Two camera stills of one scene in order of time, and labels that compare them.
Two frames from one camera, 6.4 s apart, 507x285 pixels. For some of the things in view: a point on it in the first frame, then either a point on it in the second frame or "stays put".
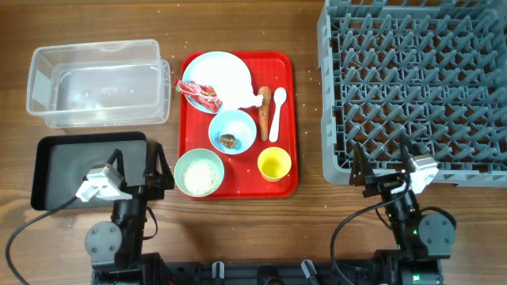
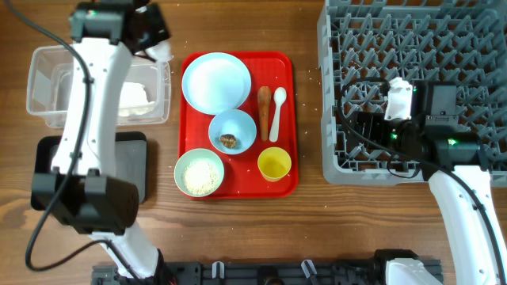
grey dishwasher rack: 432,70 stays put
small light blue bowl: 235,123 stays put
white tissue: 236,91 -> 134,100
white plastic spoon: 280,96 stays put
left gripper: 157,188 -> 162,32
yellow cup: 274,164 stays put
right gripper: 383,184 -> 360,132
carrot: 264,111 stays put
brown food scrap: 228,140 stays put
